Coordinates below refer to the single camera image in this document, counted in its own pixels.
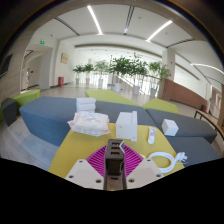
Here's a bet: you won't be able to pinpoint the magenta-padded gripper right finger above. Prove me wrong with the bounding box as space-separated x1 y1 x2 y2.
123 148 165 191

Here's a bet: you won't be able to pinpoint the white coiled power cable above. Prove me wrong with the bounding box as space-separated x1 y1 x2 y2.
147 151 188 174

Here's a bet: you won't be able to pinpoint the ceiling light strips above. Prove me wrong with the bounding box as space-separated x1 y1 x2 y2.
86 4 224 76

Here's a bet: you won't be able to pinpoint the white stacked boxes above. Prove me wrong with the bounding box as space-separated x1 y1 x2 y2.
75 96 97 114

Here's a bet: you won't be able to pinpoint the row of potted plants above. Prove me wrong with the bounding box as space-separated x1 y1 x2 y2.
72 53 171 99

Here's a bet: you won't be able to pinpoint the black wall screen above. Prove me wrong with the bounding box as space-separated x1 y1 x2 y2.
0 53 14 79

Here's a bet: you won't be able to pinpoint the tall white box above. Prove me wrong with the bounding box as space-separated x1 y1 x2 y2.
115 110 139 143

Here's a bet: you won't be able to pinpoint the small white cube box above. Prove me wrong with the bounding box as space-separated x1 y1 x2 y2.
161 118 180 137

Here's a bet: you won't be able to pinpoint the person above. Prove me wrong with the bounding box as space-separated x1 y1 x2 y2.
25 68 32 91

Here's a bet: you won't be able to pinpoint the dark grey charger block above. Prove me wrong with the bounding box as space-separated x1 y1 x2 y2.
103 138 127 191

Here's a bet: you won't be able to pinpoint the white wet wipes pack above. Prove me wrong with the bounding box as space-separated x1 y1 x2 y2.
67 110 112 138

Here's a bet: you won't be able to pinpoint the green sofa seat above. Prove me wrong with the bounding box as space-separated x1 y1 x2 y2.
142 98 180 115
12 88 41 109
84 88 141 108

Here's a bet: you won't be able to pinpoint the framed wall picture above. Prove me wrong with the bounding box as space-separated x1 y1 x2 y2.
60 52 70 65

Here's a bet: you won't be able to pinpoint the wooden bench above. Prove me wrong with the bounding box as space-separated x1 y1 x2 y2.
193 109 224 141

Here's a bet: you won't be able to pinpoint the long blue-grey sofa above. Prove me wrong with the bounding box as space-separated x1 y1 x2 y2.
19 96 149 148

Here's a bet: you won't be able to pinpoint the dark grey ottoman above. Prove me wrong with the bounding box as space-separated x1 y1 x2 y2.
0 97 19 127

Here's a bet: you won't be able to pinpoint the wooden shelf unit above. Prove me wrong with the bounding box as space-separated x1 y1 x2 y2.
217 93 224 129

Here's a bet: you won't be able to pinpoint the small white tube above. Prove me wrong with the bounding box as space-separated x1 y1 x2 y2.
147 127 157 145

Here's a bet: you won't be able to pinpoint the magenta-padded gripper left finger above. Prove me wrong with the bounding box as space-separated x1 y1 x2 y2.
64 146 109 191

